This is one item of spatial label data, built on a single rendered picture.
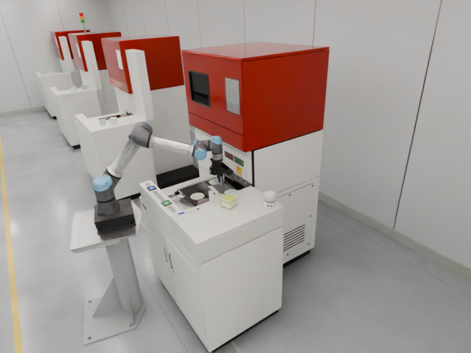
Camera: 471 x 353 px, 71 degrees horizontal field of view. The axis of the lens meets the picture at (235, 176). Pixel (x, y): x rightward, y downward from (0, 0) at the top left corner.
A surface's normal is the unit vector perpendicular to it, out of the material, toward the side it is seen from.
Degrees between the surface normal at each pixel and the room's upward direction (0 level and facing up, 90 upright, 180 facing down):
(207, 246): 90
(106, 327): 0
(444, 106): 90
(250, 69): 90
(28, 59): 90
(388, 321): 0
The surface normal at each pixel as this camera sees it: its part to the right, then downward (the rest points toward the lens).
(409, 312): -0.04, -0.89
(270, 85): 0.56, 0.35
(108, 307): 0.36, 0.40
